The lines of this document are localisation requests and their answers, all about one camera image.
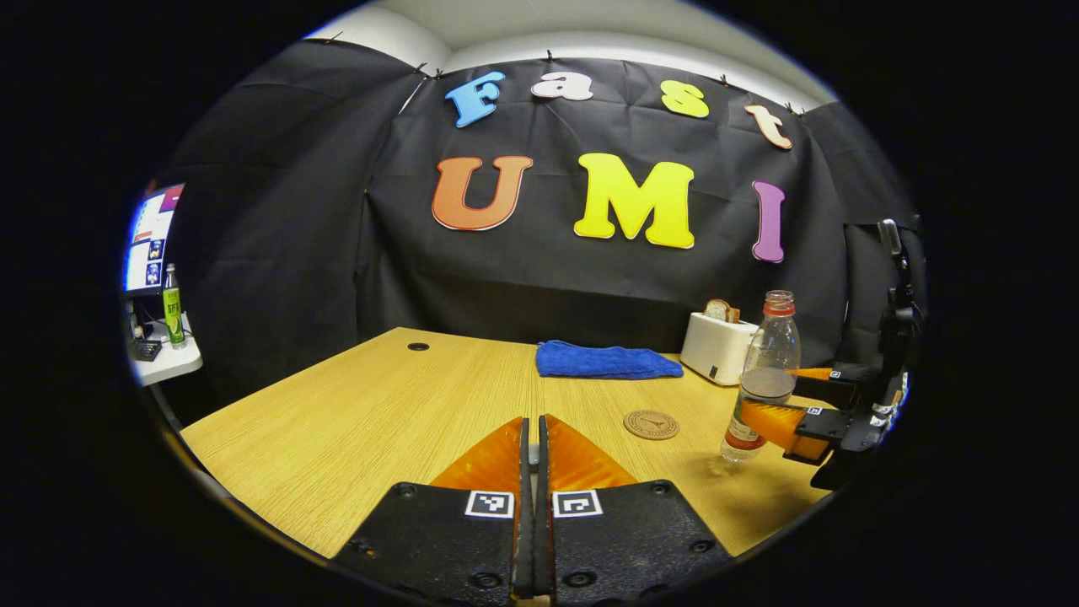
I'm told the black backdrop cloth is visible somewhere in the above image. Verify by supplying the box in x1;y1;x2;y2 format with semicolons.
139;38;926;406

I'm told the clear plastic water bottle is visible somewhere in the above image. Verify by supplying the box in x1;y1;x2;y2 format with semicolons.
721;290;802;464

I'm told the round brown coaster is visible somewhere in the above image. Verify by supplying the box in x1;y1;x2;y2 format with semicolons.
624;410;679;441

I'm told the computer monitor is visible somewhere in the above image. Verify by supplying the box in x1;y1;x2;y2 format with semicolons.
124;184;185;296

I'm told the green drink bottle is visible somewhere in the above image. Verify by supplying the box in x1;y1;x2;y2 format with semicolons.
163;263;186;350

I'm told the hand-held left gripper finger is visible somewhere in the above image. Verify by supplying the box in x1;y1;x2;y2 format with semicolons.
536;413;733;606
331;416;537;606

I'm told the white toaster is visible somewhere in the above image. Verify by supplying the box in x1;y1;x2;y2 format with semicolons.
680;312;760;387

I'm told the blue towel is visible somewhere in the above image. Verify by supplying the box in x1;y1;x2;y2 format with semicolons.
536;340;684;380

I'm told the white side table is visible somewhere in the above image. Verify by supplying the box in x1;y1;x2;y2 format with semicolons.
131;316;203;387

